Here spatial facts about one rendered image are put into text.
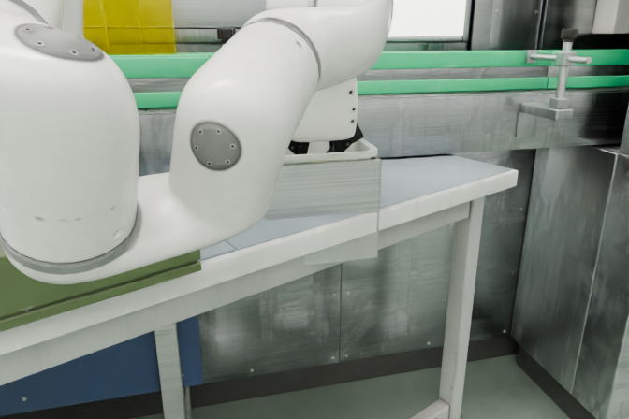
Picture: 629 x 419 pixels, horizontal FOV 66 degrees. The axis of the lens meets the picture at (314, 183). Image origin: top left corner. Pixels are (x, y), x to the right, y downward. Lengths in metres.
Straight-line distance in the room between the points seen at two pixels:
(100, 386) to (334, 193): 0.61
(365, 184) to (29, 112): 0.52
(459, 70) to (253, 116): 0.79
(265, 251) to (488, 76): 0.67
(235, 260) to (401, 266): 0.83
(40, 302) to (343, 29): 0.37
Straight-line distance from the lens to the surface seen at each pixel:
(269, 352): 1.40
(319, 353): 1.44
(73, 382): 1.07
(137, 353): 1.03
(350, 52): 0.47
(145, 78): 0.84
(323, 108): 0.68
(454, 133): 1.07
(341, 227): 0.68
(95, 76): 0.27
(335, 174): 0.69
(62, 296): 0.52
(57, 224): 0.32
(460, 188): 0.87
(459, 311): 1.10
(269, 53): 0.36
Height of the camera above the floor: 1.00
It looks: 17 degrees down
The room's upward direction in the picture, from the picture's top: straight up
